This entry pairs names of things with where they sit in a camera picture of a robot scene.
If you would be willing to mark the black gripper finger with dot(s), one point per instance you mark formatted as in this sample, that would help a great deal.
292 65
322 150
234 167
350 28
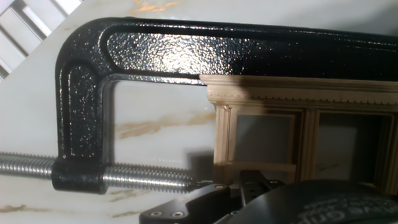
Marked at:
199 205

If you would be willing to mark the miniature wooden sliding window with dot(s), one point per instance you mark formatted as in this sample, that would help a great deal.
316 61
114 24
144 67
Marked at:
309 140

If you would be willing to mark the black steel C-clamp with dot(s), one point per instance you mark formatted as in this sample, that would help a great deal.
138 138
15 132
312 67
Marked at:
81 109

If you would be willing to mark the marble pattern board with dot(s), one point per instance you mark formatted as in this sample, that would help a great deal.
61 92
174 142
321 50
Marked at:
31 118

